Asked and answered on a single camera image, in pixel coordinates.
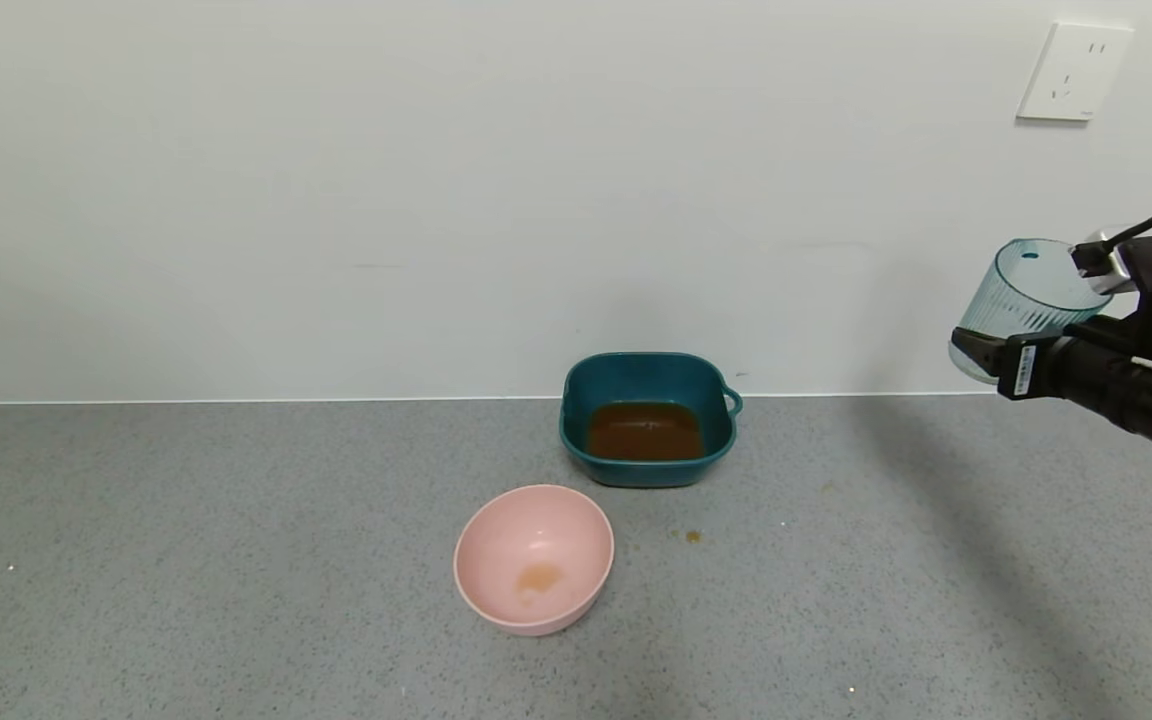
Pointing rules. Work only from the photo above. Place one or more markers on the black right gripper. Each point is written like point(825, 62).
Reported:
point(1023, 367)

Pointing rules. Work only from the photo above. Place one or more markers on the clear blue ribbed cup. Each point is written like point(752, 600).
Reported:
point(1026, 300)

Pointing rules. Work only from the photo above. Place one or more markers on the brown liquid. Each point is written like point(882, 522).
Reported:
point(646, 432)

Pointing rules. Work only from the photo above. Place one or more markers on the pink round bowl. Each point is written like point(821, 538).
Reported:
point(536, 530)

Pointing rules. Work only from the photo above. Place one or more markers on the teal square plastic basin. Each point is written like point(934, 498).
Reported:
point(646, 378)

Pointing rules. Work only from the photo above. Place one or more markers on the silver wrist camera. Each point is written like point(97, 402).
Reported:
point(1108, 268)

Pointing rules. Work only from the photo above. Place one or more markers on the white wall socket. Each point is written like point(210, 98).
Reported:
point(1074, 72)

